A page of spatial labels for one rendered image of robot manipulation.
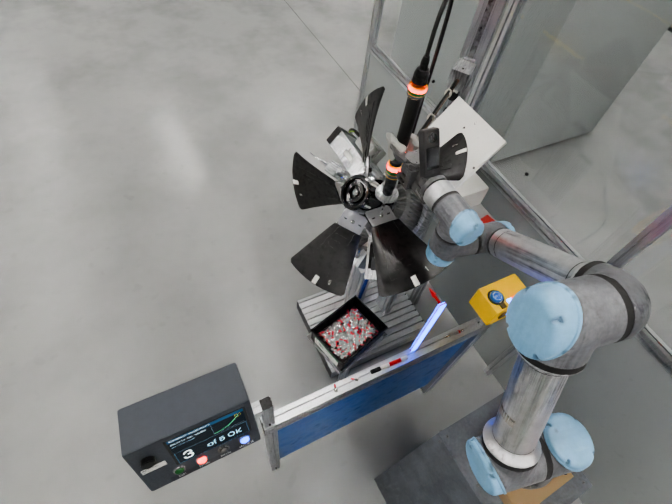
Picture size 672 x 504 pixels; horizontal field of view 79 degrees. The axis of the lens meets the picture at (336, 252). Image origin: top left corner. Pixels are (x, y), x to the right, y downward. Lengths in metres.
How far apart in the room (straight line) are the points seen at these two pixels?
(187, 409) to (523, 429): 0.67
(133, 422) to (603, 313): 0.89
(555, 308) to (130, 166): 3.03
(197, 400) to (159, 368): 1.43
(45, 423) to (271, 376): 1.07
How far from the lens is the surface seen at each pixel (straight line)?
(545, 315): 0.70
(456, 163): 1.22
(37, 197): 3.35
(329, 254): 1.40
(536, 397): 0.84
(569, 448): 1.07
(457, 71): 1.64
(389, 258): 1.25
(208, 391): 0.98
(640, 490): 2.19
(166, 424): 0.97
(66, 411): 2.48
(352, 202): 1.32
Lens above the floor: 2.16
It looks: 54 degrees down
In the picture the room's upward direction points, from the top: 10 degrees clockwise
